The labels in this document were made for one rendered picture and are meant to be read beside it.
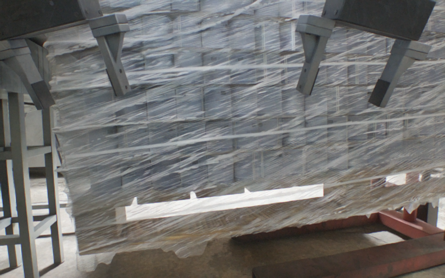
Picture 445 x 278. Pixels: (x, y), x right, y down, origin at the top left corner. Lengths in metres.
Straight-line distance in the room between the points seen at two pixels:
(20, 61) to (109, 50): 0.14
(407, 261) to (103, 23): 1.36
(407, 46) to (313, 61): 0.14
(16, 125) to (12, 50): 0.70
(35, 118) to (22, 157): 2.52
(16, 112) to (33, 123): 2.53
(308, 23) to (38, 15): 0.34
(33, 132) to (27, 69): 3.21
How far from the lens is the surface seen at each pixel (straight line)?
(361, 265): 1.20
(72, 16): 0.36
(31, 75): 0.44
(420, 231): 1.68
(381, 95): 0.43
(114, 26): 0.34
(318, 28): 0.34
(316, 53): 0.35
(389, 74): 0.44
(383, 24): 0.38
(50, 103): 0.45
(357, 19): 0.36
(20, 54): 0.44
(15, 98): 1.11
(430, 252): 1.46
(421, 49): 0.45
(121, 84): 0.36
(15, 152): 1.12
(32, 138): 3.65
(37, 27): 0.39
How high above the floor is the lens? 0.69
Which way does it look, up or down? 4 degrees down
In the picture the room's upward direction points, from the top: straight up
